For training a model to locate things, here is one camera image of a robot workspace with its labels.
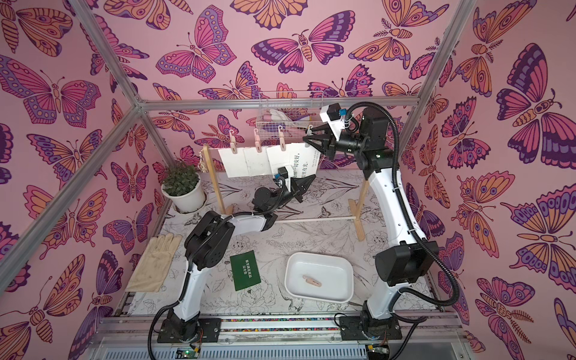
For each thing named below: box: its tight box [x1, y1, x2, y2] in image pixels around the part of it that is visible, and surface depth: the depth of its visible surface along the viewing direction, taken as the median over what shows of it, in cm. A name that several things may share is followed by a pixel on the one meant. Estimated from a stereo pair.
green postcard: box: [229, 249, 261, 291], surface depth 89 cm
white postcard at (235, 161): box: [217, 145, 251, 178], surface depth 71 cm
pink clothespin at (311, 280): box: [302, 274, 323, 288], surface depth 84 cm
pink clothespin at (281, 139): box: [278, 125, 286, 152], surface depth 67 cm
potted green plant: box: [161, 162, 207, 213], surface depth 97 cm
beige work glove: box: [125, 232, 183, 293], surface depth 90 cm
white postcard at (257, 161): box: [243, 144, 273, 177], surface depth 73 cm
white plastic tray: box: [284, 252, 354, 304], surface depth 86 cm
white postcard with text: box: [290, 142, 321, 178], surface depth 73 cm
